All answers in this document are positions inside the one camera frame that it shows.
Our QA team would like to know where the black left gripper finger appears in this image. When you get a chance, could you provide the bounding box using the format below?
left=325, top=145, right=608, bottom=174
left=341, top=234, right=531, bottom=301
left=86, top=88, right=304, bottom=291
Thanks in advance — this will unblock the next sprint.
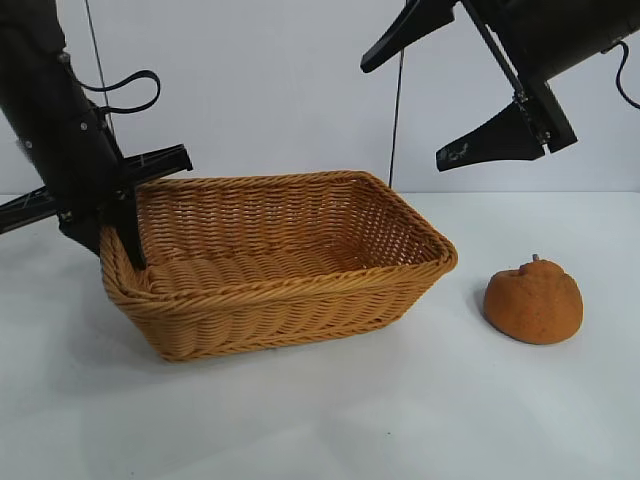
left=102, top=191, right=148, bottom=273
left=58, top=209, right=109, bottom=260

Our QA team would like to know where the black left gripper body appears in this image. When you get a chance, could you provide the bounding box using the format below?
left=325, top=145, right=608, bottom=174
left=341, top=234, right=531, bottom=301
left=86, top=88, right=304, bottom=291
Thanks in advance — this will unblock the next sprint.
left=0, top=50, right=194, bottom=237

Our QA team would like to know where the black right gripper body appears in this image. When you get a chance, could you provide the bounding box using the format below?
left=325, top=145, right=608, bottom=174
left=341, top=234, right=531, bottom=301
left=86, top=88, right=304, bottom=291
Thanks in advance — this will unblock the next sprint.
left=458, top=0, right=640, bottom=154

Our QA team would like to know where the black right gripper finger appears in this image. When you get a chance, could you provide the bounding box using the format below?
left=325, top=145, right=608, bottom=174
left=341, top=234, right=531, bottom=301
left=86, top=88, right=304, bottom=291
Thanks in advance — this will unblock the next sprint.
left=435, top=101, right=547, bottom=174
left=360, top=0, right=458, bottom=74

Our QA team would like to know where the woven wicker basket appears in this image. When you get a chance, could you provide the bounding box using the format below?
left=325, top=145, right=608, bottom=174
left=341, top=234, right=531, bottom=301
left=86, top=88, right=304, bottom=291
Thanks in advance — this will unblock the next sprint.
left=99, top=170, right=459, bottom=364

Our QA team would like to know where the wrinkled orange fruit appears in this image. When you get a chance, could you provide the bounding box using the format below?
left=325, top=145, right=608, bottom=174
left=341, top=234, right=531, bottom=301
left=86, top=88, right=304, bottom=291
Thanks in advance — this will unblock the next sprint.
left=483, top=253, right=585, bottom=345

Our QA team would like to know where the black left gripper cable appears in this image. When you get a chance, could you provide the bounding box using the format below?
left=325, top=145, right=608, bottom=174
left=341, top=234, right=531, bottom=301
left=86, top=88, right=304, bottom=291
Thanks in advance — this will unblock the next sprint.
left=74, top=69, right=162, bottom=114

